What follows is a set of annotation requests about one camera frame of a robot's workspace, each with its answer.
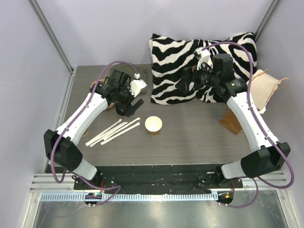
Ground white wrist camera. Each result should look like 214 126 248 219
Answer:
130 73 147 97
193 47 211 70

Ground white paper straw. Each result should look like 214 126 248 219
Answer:
89 122 127 147
103 117 141 141
85 119 122 146
100 122 140 145

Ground brown cardboard cup carrier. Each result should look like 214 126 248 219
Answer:
90 79 114 110

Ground zebra print pillow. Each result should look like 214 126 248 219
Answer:
148 32 258 105

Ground brown paper bag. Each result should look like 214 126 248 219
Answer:
219 109 242 135

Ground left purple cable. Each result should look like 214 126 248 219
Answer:
51 60 140 218

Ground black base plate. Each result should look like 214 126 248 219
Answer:
73 163 244 196

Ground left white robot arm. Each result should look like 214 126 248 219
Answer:
44 70 147 190

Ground cream cloth drawstring bag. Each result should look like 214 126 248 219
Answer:
250 69 290 114

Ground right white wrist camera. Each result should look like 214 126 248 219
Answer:
193 47 211 70

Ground stacked brown paper cups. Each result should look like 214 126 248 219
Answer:
82 128 89 136

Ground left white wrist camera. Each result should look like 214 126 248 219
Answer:
130 73 147 97

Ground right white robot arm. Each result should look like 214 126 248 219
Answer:
176 50 290 188

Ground olive green folded cloth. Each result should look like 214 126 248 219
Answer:
110 64 149 97

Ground brown paper coffee cup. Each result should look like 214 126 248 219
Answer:
144 116 162 136

